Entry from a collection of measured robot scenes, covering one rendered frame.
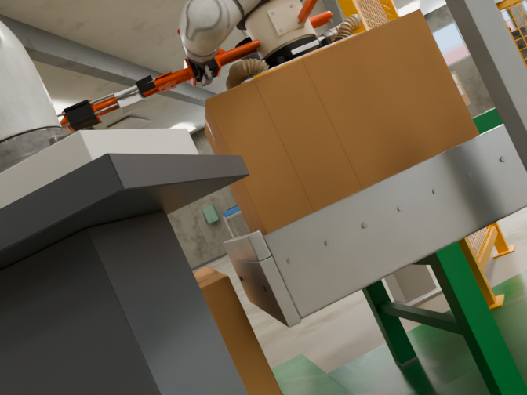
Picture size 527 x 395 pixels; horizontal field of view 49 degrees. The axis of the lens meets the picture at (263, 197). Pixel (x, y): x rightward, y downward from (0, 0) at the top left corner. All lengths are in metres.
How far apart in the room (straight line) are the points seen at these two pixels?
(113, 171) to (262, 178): 0.85
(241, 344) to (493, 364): 0.55
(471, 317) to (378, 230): 0.28
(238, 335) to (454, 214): 0.56
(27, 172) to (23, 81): 0.20
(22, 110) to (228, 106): 0.66
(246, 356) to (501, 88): 0.80
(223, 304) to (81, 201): 0.82
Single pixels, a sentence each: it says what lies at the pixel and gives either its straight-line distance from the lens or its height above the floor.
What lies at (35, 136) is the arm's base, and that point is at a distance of 0.86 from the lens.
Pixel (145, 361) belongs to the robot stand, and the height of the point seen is 0.53.
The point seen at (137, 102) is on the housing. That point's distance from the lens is 1.59.
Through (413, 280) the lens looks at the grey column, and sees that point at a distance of 2.70.
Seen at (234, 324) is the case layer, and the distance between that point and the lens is 1.36.
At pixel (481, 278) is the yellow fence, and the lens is 2.21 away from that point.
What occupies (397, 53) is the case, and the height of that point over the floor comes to 0.86.
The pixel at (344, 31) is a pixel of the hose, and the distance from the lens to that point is 1.62.
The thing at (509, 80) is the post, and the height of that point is 0.67.
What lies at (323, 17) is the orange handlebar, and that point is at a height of 1.07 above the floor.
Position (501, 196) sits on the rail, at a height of 0.45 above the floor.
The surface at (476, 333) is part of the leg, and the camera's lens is 1.37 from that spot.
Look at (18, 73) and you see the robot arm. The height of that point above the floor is 0.96.
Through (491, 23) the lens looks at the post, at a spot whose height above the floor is 0.79.
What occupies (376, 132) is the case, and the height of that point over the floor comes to 0.71.
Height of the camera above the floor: 0.63
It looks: 2 degrees up
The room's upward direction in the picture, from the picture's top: 25 degrees counter-clockwise
